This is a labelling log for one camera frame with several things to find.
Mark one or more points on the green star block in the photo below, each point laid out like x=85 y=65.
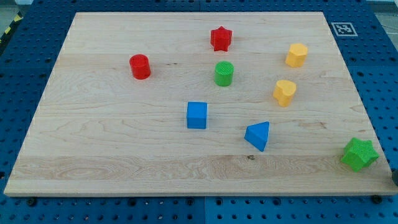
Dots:
x=359 y=153

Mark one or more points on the red star block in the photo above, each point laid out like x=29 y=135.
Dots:
x=221 y=39

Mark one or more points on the blue cube block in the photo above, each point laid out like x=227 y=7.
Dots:
x=196 y=115

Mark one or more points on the green cylinder block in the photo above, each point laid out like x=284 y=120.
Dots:
x=224 y=73

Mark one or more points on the wooden board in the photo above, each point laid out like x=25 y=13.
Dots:
x=99 y=132

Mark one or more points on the blue triangle block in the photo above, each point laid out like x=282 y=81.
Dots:
x=257 y=135

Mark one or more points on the red cylinder block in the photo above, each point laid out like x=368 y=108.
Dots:
x=140 y=67

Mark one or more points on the yellow heart block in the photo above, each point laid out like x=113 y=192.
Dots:
x=284 y=92

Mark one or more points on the yellow hexagon block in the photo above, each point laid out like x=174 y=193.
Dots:
x=296 y=55

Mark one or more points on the white fiducial marker tag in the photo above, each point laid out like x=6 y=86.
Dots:
x=344 y=29

